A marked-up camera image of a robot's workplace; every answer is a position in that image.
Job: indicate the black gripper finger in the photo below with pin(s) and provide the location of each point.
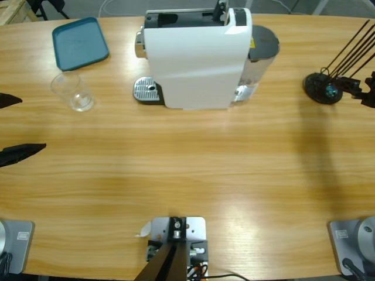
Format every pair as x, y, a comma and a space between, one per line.
20, 152
350, 83
369, 93
8, 101

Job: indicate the clear glass cup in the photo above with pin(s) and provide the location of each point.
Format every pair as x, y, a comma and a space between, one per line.
73, 90

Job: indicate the white capsule coffee machine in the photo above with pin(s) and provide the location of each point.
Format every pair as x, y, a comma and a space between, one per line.
190, 58

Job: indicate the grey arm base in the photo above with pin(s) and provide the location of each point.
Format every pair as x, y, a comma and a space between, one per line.
345, 243
20, 248

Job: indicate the blue coffee capsule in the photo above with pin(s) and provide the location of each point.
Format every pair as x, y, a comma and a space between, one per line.
331, 91

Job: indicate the black capsule holder with rods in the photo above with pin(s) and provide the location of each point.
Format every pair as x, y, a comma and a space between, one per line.
317, 93

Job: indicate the grey metal leg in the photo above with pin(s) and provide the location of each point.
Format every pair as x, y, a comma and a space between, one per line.
320, 7

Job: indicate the wooden crate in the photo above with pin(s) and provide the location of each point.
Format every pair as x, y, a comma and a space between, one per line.
11, 11

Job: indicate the teal plastic tray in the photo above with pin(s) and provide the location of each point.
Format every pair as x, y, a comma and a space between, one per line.
79, 44

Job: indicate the black chair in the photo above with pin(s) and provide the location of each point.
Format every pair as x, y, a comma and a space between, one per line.
52, 6

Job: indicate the white paper tag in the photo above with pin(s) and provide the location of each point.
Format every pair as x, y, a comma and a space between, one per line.
144, 229

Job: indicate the dark camera post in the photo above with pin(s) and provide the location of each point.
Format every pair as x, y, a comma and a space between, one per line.
170, 257

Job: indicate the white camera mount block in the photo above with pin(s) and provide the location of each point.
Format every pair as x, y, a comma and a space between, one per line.
194, 228

